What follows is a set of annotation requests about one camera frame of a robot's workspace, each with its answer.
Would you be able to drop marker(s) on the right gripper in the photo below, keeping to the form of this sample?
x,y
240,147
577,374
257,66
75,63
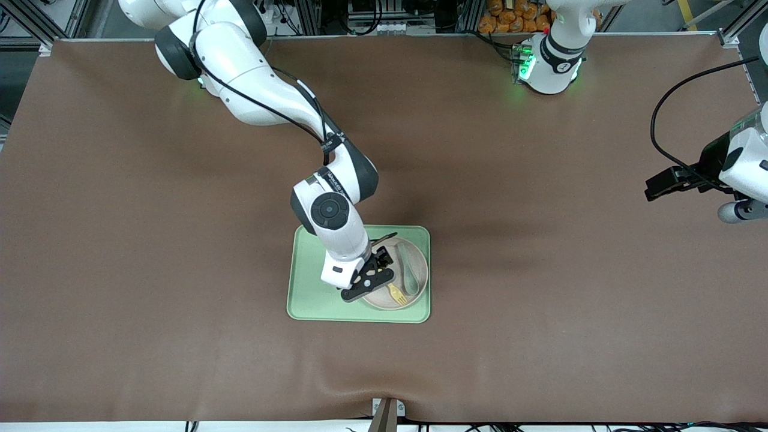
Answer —
x,y
378,261

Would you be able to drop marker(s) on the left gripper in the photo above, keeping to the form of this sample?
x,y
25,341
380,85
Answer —
x,y
712,158

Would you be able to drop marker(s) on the yellow plastic fork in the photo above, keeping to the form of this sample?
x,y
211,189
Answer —
x,y
397,294

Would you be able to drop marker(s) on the round pink plate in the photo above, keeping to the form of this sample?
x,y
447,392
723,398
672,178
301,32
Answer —
x,y
423,270

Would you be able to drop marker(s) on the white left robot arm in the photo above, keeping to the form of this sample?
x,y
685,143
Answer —
x,y
555,60

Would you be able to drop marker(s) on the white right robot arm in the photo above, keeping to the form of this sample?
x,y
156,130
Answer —
x,y
252,90

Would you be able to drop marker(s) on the grey-green plastic spoon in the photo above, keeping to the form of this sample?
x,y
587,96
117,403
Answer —
x,y
411,282

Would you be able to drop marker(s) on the light green rectangular tray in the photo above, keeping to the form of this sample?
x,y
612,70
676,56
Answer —
x,y
309,300

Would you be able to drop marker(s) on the brown table cover mat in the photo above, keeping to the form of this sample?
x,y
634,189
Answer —
x,y
180,270

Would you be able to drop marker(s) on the orange snack bags pile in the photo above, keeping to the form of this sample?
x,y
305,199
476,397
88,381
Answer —
x,y
510,21

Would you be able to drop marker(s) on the white connector strip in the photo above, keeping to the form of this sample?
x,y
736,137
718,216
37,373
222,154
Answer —
x,y
396,28

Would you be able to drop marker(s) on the white power strip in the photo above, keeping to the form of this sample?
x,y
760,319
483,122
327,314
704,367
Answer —
x,y
271,17

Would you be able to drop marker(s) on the metal table edge bracket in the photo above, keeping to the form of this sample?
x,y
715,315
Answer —
x,y
387,417

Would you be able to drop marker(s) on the aluminium frame profile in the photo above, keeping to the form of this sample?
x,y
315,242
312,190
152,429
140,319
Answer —
x,y
735,30
45,30

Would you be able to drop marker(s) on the aluminium frame post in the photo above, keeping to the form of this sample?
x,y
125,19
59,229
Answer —
x,y
309,18
468,17

